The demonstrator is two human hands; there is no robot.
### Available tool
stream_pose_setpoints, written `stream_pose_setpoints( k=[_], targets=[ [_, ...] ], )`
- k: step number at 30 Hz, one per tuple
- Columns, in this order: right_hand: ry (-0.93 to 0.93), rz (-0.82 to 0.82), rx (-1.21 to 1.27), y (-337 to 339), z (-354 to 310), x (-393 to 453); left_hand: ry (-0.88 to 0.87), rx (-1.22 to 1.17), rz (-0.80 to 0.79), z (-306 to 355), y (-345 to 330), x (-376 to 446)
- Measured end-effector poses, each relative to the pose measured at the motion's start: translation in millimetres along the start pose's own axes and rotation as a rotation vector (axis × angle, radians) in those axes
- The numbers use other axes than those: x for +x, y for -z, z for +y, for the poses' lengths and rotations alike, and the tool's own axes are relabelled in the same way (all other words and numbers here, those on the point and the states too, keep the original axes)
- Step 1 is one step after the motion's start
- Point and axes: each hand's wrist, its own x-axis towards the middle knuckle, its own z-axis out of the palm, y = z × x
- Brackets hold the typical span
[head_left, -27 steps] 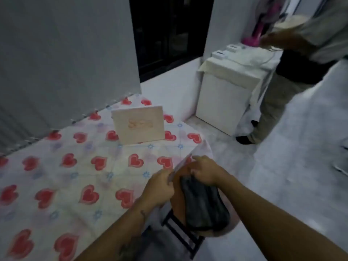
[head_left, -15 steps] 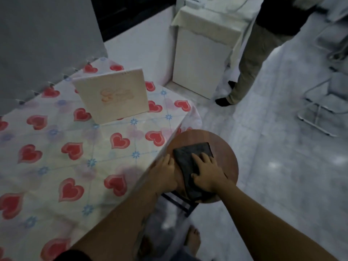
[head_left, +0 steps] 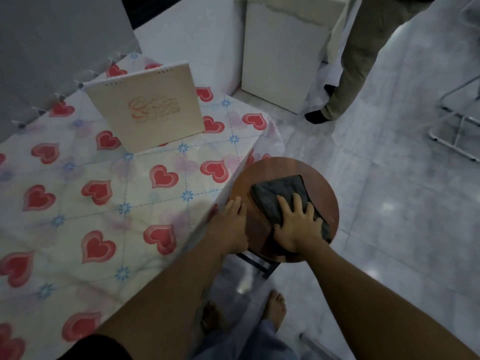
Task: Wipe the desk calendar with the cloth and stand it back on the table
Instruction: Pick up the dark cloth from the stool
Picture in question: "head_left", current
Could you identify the person's left hand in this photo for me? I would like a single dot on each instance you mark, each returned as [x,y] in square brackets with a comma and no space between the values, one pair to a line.
[227,232]

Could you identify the person's right hand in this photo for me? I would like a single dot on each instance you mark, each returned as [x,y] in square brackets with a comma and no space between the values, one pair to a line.
[298,234]

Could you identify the person's left fingers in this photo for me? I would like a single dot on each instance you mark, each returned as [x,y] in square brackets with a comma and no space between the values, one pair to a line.
[235,209]

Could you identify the person's right little finger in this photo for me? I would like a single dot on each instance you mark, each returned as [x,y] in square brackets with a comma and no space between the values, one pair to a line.
[318,223]

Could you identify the person's right thumb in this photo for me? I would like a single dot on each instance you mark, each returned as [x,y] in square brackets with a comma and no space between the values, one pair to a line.
[278,229]

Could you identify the person's right middle finger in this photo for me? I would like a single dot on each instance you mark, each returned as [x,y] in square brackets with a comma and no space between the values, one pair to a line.
[298,205]

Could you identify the round wooden stool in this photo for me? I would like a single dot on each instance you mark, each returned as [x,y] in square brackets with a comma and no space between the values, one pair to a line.
[255,236]

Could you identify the dark grey cloth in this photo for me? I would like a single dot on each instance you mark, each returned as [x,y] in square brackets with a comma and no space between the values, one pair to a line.
[275,193]

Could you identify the person's right forearm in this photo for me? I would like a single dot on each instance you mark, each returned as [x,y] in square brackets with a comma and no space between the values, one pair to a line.
[375,307]

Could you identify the person's left forearm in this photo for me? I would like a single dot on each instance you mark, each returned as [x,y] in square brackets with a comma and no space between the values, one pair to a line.
[161,299]

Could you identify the person's right foot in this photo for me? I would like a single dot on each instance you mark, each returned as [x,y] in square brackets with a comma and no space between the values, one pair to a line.
[274,309]

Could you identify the person's foot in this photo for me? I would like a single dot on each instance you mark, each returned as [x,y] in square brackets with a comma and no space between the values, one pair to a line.
[274,309]
[210,317]

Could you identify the person's left foot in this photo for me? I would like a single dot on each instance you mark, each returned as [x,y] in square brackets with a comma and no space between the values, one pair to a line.
[210,317]

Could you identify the person's light blue trousers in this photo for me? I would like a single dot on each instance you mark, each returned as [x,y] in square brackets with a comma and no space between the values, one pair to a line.
[258,344]

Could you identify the cream desk calendar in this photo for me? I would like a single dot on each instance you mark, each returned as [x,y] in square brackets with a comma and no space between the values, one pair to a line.
[150,108]

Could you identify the heart print tablecloth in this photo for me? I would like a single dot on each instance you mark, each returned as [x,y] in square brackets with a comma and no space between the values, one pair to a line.
[93,221]

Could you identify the white cabinet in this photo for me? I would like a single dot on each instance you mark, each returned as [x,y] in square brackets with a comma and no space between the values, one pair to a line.
[277,52]

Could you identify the person's black sleeve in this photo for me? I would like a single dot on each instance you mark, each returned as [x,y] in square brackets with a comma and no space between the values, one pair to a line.
[97,350]

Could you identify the white lace cover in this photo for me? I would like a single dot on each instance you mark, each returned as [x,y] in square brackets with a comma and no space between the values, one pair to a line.
[300,7]

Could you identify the grey tasselled curtain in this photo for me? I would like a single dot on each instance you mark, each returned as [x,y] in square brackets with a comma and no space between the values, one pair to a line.
[56,44]

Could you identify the white metal chair frame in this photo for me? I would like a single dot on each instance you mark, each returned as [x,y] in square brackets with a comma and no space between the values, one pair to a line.
[455,119]

